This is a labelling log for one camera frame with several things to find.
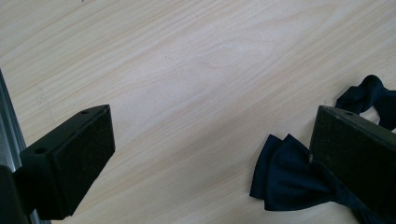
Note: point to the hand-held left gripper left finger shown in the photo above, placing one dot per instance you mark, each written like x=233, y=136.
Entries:
x=67, y=165

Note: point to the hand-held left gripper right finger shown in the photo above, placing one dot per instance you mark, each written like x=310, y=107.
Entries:
x=355, y=155

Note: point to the dark navy bow tie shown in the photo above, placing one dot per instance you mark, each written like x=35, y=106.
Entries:
x=292, y=177

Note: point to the metal table edge rail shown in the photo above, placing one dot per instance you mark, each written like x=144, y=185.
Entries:
x=9, y=137

